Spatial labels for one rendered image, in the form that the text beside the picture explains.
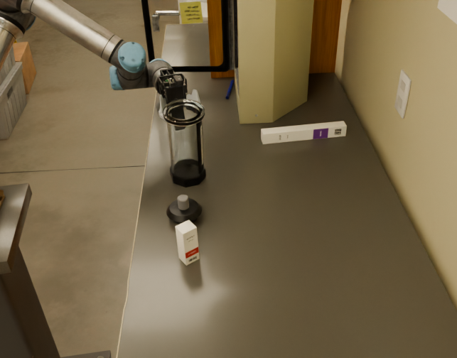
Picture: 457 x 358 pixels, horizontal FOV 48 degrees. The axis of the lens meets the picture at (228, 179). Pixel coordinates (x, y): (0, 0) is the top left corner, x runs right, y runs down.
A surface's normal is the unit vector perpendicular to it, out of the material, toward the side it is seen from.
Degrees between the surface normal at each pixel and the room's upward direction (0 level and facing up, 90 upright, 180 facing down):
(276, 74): 90
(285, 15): 90
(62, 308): 0
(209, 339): 0
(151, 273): 0
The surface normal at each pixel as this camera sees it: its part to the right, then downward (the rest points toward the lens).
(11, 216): -0.03, -0.80
